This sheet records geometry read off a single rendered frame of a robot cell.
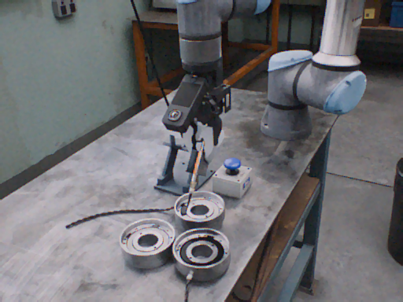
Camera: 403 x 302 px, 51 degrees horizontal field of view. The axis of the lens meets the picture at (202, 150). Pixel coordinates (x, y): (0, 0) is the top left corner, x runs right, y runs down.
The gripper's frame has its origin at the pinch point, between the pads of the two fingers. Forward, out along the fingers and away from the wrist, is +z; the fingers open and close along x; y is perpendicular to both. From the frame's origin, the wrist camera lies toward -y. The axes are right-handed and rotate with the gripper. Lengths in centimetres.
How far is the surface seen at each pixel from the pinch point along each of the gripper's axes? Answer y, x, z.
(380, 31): 330, 21, 51
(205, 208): -1.7, -1.8, 11.2
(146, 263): -20.7, -0.8, 10.9
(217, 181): 6.9, 0.1, 9.8
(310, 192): 53, -9, 39
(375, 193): 145, -19, 94
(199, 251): -12.7, -6.9, 11.9
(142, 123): 30, 40, 13
